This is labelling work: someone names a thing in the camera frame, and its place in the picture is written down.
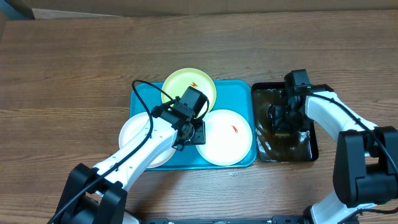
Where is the cream white plate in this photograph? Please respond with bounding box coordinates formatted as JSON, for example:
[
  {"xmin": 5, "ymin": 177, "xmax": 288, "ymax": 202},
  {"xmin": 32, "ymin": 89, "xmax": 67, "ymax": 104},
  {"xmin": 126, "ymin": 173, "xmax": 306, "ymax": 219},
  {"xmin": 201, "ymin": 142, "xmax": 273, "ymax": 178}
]
[{"xmin": 197, "ymin": 110, "xmax": 252, "ymax": 166}]

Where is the yellow green plate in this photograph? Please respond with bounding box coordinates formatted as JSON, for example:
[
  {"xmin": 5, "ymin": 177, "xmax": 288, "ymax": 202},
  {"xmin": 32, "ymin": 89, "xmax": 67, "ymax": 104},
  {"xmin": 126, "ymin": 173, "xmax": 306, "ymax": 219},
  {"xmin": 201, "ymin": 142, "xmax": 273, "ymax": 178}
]
[{"xmin": 162, "ymin": 68, "xmax": 216, "ymax": 113}]

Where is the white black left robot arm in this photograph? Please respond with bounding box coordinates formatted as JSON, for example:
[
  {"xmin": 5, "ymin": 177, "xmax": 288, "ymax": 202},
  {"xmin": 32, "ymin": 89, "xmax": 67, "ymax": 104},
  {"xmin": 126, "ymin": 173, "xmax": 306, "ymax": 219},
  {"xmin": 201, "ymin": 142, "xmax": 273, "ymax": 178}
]
[{"xmin": 49, "ymin": 100, "xmax": 205, "ymax": 223}]

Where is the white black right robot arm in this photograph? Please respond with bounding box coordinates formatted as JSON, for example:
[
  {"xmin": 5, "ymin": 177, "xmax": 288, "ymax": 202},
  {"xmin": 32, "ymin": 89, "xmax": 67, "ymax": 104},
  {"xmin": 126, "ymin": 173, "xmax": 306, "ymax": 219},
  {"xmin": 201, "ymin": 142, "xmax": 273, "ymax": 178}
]
[{"xmin": 267, "ymin": 88, "xmax": 397, "ymax": 224}]

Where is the black water basin tray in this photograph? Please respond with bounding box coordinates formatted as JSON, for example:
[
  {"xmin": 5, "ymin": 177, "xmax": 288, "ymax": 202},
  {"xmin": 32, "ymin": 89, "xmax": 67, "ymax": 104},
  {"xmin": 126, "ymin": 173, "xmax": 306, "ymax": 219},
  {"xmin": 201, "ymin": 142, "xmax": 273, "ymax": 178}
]
[{"xmin": 251, "ymin": 82, "xmax": 319, "ymax": 162}]

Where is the teal plastic tray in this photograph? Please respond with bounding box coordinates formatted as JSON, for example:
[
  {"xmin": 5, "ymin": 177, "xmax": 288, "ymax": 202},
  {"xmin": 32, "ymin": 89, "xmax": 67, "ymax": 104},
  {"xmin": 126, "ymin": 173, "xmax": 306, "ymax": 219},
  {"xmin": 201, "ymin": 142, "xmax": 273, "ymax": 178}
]
[{"xmin": 136, "ymin": 80, "xmax": 254, "ymax": 170}]

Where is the pinkish white plate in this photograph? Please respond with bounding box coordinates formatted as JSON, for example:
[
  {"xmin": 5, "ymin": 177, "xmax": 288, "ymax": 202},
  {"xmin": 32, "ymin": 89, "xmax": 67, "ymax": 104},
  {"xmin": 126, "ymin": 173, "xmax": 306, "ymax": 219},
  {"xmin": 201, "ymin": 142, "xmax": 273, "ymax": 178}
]
[{"xmin": 119, "ymin": 112, "xmax": 175, "ymax": 168}]

